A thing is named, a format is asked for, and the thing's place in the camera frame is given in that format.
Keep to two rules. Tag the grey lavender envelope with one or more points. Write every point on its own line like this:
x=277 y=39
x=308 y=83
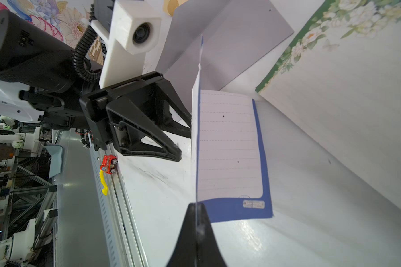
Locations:
x=218 y=40

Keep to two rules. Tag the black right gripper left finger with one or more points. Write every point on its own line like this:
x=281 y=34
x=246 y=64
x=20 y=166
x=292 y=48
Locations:
x=185 y=251

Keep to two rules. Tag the blue bordered white letter paper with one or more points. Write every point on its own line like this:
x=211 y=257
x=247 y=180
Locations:
x=228 y=156

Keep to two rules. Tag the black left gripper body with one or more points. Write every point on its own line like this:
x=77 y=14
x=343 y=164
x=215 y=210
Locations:
x=140 y=90

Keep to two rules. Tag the aluminium front rail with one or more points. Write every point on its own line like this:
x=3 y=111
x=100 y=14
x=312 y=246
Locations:
x=123 y=241

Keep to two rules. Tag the wooden checkered chessboard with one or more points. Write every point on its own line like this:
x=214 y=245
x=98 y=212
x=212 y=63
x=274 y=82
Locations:
x=95 y=53

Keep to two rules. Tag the yellow envelope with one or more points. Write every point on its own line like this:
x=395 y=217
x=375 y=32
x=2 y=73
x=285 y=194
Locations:
x=169 y=6

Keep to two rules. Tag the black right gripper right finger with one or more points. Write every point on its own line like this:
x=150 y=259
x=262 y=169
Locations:
x=207 y=250

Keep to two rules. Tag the yellow stick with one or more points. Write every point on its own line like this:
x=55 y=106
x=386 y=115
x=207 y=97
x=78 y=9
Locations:
x=105 y=188

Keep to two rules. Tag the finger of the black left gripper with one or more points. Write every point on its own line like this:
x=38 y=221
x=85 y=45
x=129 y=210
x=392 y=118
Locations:
x=167 y=100
x=135 y=134

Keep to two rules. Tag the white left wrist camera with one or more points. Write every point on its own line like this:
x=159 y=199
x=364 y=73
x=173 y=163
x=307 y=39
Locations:
x=134 y=31

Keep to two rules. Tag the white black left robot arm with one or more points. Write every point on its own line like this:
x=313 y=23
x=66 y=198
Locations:
x=57 y=75

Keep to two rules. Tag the red toy car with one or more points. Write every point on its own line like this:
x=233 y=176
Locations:
x=108 y=164

